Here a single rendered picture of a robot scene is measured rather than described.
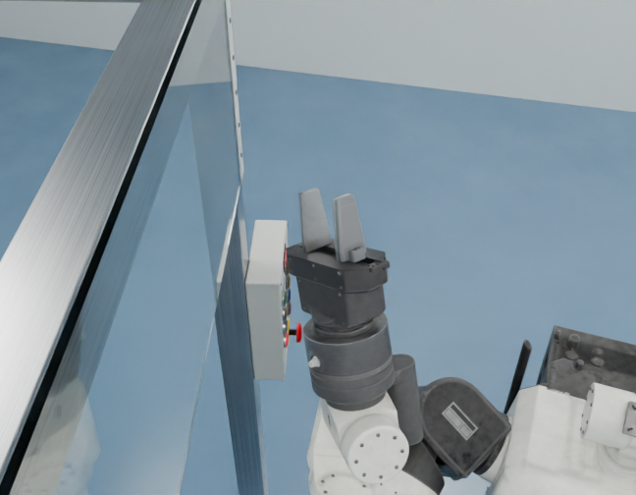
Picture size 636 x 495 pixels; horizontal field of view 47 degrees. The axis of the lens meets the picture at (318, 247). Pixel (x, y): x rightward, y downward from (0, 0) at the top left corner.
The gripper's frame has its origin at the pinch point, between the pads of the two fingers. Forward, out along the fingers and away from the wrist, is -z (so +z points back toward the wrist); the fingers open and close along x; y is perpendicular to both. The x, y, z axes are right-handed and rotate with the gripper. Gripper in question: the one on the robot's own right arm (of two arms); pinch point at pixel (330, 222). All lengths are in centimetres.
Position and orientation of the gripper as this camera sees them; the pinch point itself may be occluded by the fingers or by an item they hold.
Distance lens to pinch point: 70.8
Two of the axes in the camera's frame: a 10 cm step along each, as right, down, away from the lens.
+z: 1.5, 9.4, 3.2
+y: -7.7, 3.1, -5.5
